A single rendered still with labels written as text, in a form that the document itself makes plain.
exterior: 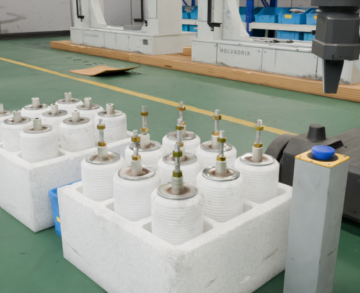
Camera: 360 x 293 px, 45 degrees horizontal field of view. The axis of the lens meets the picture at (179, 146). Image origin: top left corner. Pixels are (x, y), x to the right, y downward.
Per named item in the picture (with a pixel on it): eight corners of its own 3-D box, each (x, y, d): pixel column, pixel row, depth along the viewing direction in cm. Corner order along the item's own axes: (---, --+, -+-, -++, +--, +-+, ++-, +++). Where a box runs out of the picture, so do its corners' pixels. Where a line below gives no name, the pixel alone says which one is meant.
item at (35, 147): (51, 182, 129) (45, 122, 123) (68, 191, 123) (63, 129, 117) (20, 191, 123) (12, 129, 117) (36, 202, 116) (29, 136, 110)
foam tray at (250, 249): (182, 206, 129) (182, 149, 124) (298, 261, 102) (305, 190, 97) (63, 257, 104) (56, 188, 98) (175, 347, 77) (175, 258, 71)
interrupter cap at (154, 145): (124, 145, 105) (124, 143, 105) (152, 140, 108) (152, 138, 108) (136, 154, 98) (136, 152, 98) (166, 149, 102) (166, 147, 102)
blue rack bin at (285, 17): (296, 22, 642) (298, 7, 635) (320, 23, 615) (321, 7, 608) (275, 23, 610) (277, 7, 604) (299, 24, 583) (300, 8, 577)
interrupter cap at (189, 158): (199, 165, 92) (199, 163, 92) (163, 167, 91) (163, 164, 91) (194, 153, 99) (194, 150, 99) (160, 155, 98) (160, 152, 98)
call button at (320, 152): (317, 153, 81) (318, 143, 80) (338, 158, 78) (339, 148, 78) (306, 158, 78) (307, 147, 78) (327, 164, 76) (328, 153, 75)
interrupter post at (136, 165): (136, 178, 86) (135, 162, 85) (128, 174, 87) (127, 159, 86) (145, 174, 88) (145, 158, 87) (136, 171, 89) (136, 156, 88)
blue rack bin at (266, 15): (274, 21, 675) (274, 7, 668) (295, 22, 648) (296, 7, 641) (253, 22, 643) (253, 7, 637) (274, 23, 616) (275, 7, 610)
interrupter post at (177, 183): (170, 190, 80) (170, 173, 79) (183, 189, 81) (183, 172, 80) (171, 195, 78) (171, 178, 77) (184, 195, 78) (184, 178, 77)
